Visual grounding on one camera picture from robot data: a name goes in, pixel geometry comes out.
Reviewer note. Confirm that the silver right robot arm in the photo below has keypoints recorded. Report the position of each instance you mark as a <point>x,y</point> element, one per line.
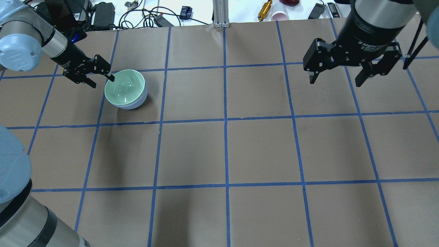
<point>428,9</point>

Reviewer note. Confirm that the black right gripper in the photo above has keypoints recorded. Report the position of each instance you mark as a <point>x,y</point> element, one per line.
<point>368,30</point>

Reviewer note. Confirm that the blue ceramic bowl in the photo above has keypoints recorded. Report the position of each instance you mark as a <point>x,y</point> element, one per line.
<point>132,96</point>

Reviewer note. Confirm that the aluminium frame post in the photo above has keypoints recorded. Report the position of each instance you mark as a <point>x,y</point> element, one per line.
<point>221,14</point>

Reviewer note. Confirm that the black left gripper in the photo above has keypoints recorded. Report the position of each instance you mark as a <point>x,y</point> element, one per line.
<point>67,56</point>

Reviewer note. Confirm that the green ceramic bowl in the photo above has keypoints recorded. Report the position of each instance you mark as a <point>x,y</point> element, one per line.
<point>124,76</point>

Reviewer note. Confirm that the small blue black device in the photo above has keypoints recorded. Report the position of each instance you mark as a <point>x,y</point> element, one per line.
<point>186,13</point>

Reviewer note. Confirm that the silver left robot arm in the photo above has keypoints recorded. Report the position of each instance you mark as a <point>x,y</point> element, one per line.
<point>25,37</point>

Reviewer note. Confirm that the gold yellow cylinder tool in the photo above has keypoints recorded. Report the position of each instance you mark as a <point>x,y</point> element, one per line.
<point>264,10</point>

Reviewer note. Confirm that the black power adapter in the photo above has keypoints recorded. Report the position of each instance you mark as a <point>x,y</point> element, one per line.
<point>104,16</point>

